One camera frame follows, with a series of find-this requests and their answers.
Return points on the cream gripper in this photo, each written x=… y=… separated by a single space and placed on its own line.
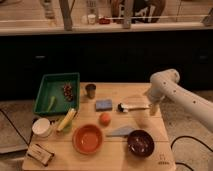
x=154 y=106

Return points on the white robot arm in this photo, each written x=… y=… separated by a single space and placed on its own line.
x=165 y=83

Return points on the dark purple bowl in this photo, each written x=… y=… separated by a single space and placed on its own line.
x=140 y=143

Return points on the red orange bowl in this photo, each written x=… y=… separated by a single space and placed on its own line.
x=87 y=139

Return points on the grey blue cloth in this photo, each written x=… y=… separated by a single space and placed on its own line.
x=120 y=132

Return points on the orange fruit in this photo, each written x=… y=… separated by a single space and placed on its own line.
x=105 y=119

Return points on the blue sponge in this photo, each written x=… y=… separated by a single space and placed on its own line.
x=103 y=105

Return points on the dark metal cup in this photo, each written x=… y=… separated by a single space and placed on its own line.
x=90 y=90

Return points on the yellow corn cob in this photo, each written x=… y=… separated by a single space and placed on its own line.
x=69 y=116

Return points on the red grape bunch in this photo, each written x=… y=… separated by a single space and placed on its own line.
x=67 y=91

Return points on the red object on shelf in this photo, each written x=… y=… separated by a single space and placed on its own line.
x=104 y=21

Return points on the green plastic tray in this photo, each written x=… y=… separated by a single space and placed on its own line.
x=52 y=85

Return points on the white cup on shelf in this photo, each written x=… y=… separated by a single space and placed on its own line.
x=91 y=19

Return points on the green pepper in tray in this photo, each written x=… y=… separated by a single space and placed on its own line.
x=51 y=103

